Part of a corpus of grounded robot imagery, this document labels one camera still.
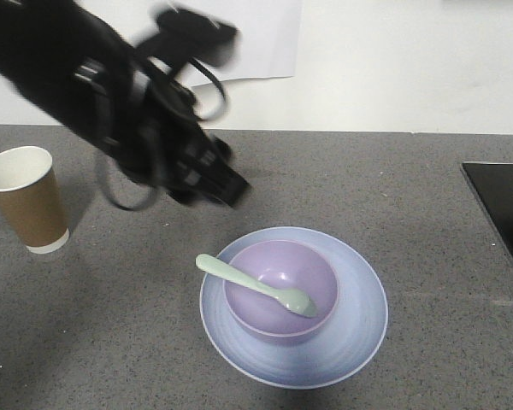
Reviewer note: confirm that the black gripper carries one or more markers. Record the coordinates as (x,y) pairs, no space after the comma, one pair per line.
(166,150)

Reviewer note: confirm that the mint green plastic spoon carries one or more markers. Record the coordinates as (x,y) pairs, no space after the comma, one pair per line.
(294,300)

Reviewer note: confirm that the brown paper cup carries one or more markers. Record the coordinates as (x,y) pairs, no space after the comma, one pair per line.
(30,199)

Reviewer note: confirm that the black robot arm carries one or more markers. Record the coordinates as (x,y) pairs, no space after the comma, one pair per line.
(125,99)

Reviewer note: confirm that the light blue plate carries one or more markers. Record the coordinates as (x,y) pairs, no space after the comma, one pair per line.
(348,341)

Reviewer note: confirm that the black gas stove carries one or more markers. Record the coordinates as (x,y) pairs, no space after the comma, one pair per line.
(492,183)

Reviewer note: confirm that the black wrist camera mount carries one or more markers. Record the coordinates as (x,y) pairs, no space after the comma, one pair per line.
(183,34)

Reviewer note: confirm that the white paper on wall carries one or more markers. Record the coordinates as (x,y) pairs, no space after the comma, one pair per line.
(267,43)

